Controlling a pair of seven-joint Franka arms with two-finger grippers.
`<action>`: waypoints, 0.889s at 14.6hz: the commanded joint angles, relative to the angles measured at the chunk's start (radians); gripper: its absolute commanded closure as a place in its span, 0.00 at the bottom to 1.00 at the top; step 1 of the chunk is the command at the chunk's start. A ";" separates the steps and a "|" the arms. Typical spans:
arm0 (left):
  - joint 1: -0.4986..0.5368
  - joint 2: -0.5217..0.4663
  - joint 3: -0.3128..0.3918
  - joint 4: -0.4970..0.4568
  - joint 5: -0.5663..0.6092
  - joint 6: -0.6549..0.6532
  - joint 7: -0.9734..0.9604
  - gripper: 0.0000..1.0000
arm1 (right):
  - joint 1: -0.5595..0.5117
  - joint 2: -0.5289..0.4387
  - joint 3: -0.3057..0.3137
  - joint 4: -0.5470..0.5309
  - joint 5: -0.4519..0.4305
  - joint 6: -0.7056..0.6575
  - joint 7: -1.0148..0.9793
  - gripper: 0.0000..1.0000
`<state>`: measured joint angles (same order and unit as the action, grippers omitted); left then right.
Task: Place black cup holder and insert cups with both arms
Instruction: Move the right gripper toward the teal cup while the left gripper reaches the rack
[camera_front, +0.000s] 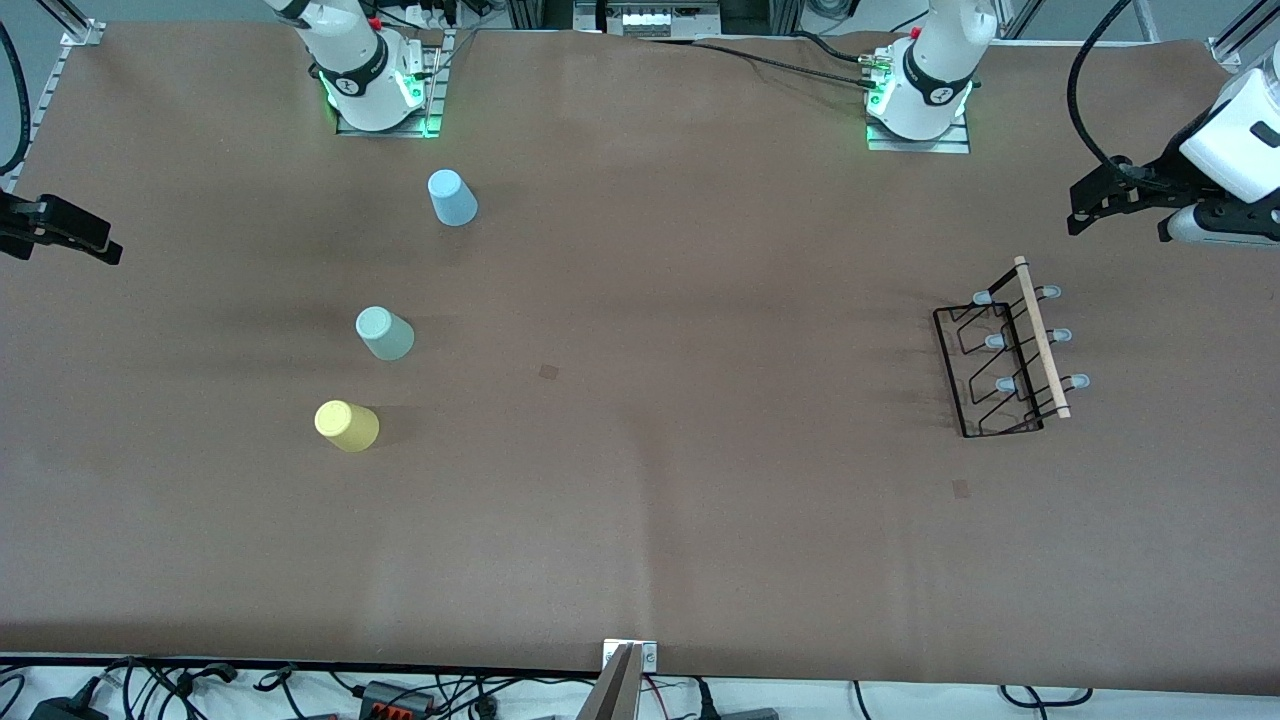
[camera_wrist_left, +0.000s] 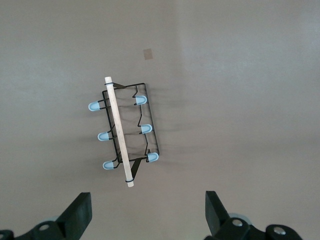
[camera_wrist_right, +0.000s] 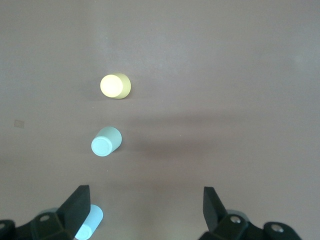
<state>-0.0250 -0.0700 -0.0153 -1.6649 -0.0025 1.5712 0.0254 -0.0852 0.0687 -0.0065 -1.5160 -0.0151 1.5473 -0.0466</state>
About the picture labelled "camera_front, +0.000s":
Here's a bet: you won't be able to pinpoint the black wire cup holder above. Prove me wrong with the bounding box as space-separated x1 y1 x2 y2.
933 255 1091 439

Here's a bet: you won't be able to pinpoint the pale green plastic cup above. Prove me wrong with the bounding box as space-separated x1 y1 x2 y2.
355 306 416 362

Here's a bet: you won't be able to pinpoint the yellow plastic cup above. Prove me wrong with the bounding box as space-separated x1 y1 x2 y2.
314 400 381 454

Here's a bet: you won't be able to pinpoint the light blue plastic cup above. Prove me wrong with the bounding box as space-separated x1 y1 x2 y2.
427 168 479 228

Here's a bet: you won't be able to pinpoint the black power adapter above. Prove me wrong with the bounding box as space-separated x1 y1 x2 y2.
28 694 112 720

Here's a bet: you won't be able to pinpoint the grey control box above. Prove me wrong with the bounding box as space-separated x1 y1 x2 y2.
574 0 722 42

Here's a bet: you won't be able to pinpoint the black box orange connectors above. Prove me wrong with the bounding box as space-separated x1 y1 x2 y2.
358 680 438 718

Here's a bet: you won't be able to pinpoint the black plug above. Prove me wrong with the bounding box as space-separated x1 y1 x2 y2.
690 680 781 720

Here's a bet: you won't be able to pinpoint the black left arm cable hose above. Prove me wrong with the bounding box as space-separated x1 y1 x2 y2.
1066 0 1166 173

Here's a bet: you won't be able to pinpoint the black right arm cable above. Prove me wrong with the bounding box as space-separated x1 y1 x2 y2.
0 20 27 177

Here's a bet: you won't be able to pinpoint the perforated metal edge rail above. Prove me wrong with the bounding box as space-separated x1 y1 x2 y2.
0 45 77 197

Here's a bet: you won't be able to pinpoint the aluminium frame profile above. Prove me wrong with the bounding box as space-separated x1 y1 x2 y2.
1208 0 1280 72
38 0 107 49

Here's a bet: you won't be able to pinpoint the thick black table cable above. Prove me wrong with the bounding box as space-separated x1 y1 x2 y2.
793 31 879 65

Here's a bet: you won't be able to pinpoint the thin black table cable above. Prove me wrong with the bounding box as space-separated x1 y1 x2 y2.
640 37 873 91

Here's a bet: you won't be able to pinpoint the black looped floor cable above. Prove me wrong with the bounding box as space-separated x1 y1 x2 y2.
1000 684 1093 710

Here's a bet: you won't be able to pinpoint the silver corner bracket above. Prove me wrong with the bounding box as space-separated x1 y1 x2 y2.
603 640 659 673

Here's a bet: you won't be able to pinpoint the aluminium profile post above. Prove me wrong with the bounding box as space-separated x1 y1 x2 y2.
577 645 642 720

